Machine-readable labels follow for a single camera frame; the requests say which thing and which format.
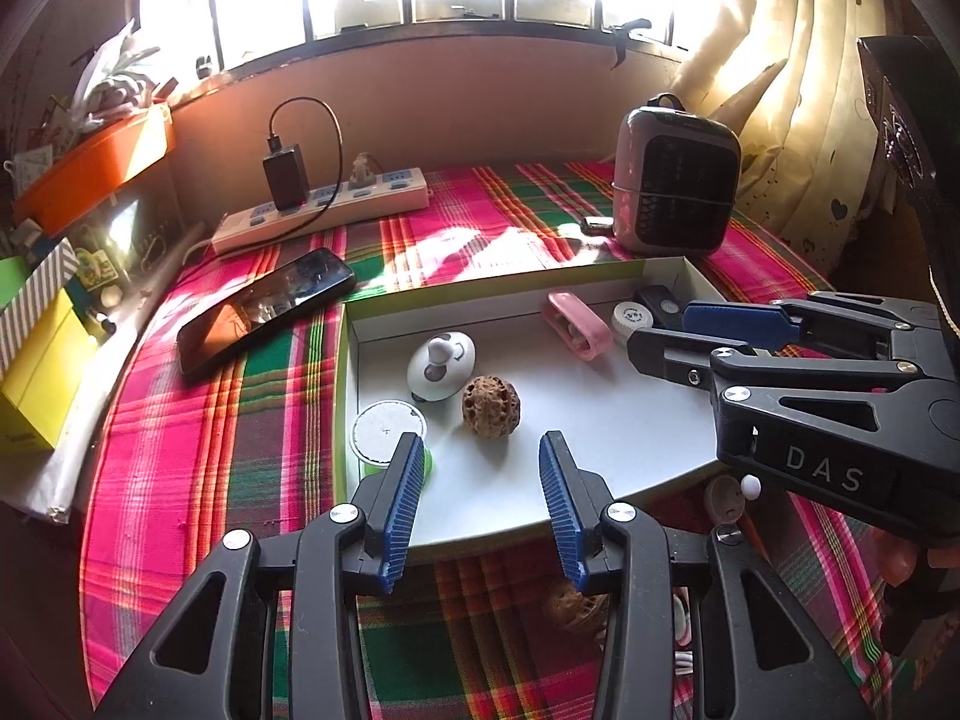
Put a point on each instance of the person's right hand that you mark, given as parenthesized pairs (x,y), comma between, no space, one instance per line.
(900,562)

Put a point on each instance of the black charger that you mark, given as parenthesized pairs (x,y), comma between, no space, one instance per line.
(285,176)

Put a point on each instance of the white round cap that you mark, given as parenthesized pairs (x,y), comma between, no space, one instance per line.
(630,319)

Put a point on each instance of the pink oblong case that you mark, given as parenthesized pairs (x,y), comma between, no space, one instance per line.
(581,326)

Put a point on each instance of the small white ball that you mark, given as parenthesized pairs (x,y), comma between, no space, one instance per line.
(750,487)

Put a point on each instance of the beige power strip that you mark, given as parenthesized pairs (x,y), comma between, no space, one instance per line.
(352,202)

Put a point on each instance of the green bottle with white cap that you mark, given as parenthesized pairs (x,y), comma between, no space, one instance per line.
(386,431)

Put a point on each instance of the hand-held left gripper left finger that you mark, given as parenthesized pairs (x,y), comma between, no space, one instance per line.
(401,510)

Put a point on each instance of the beige plug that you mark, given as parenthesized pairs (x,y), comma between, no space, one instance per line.
(360,172)

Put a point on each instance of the cream heart-print curtain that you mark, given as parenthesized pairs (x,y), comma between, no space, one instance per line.
(787,52)

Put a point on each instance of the brown walnut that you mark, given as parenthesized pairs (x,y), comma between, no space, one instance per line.
(491,409)
(574,607)

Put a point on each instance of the grey portable heater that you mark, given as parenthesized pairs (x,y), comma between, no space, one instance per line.
(675,172)

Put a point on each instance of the striped cardboard box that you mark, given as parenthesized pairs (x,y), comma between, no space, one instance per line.
(37,300)

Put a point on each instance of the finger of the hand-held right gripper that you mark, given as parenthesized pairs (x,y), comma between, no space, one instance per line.
(675,352)
(735,322)

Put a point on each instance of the yellow cardboard box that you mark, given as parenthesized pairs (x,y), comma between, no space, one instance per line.
(41,382)

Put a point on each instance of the orange plastic tray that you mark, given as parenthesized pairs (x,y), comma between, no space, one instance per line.
(97,165)

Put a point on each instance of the white oval device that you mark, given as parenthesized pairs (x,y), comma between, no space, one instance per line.
(442,379)

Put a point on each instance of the plaid tablecloth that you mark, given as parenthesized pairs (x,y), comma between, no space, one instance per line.
(225,450)

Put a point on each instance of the glass tank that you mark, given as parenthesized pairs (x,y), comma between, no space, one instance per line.
(127,232)

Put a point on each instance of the black window latch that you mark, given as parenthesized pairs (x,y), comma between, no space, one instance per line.
(622,41)

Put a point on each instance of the black smartphone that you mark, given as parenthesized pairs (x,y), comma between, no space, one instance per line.
(262,311)

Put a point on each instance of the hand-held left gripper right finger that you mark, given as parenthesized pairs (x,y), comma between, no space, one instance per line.
(562,510)

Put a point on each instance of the pink oblong lid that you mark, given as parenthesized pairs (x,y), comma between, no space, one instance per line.
(681,615)

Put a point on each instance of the black rectangular device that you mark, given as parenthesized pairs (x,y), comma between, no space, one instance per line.
(660,304)

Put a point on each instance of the white cardboard tray box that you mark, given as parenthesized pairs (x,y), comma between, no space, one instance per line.
(622,427)

